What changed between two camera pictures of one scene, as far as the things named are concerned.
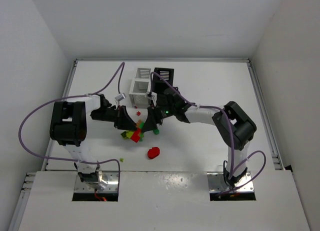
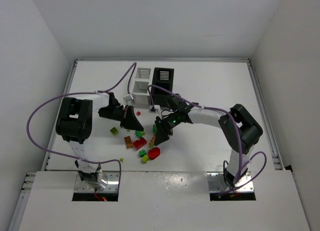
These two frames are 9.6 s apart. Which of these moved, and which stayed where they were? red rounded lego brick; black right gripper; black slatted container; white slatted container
Moved: black right gripper
Stayed: black slatted container; red rounded lego brick; white slatted container
